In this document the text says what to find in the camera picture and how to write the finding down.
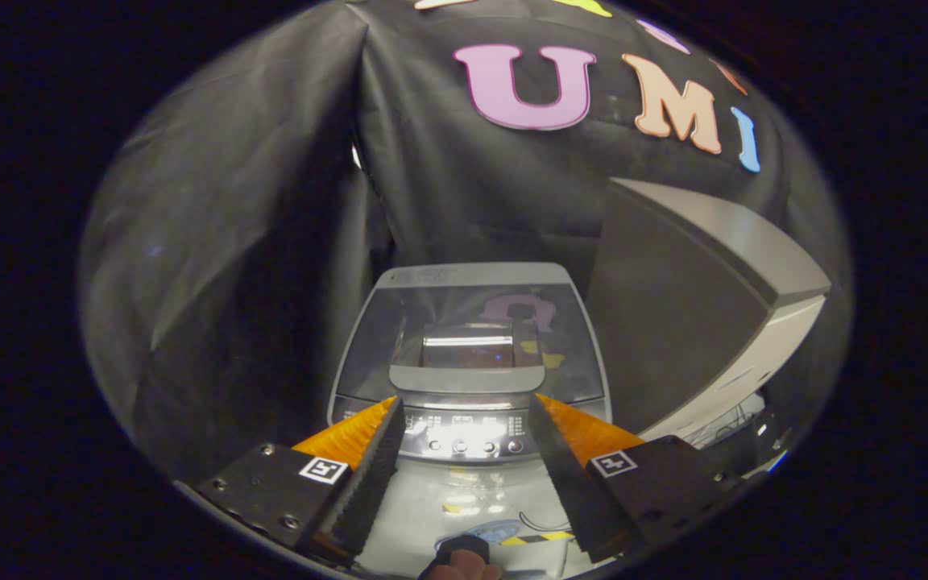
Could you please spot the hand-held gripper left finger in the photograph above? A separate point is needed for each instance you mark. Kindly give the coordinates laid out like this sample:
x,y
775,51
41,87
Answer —
x,y
367,483

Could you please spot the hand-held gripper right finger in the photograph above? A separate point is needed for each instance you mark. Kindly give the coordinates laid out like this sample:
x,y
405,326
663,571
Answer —
x,y
569,475

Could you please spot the grey washing machine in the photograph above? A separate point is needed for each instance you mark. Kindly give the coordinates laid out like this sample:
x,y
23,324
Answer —
x,y
472,274

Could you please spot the yellow black floor tape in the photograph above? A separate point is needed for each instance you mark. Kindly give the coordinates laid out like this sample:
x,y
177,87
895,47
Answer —
x,y
540,537

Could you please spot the grey cabinet with dark top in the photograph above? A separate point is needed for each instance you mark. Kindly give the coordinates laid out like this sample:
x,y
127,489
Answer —
x,y
673,306

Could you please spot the black backdrop cloth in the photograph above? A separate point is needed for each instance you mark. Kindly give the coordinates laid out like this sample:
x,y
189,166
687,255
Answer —
x,y
214,242

